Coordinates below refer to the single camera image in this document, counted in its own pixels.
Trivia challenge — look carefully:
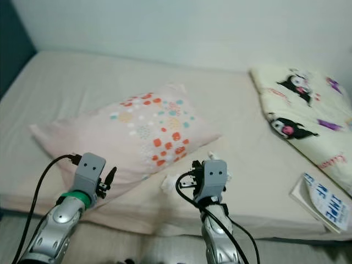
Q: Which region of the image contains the cream cartoon print blanket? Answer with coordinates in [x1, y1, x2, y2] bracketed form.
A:
[250, 65, 352, 196]

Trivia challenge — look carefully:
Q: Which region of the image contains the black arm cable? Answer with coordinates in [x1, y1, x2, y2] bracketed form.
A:
[11, 154, 83, 264]
[176, 172, 260, 264]

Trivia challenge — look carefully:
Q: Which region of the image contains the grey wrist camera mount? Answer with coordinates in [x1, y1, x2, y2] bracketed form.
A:
[79, 153, 107, 193]
[202, 159, 229, 201]

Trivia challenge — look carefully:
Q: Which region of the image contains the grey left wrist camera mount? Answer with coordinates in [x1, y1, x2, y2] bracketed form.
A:
[79, 153, 107, 193]

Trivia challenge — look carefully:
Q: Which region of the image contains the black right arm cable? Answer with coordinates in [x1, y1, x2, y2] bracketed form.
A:
[176, 172, 260, 264]

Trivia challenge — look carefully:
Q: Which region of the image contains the white tissue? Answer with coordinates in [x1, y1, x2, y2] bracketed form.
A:
[161, 174, 178, 191]

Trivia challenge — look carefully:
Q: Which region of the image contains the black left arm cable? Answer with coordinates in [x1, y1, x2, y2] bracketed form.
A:
[11, 154, 83, 264]

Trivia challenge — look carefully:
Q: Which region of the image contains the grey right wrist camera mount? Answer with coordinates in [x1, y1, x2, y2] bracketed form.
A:
[202, 159, 229, 201]

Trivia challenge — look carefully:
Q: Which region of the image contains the teal upholstered bed frame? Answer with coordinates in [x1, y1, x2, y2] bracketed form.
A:
[0, 0, 36, 91]

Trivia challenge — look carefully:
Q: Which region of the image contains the pink pillow with coloured dots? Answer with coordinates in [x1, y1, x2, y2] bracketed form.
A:
[30, 84, 222, 196]

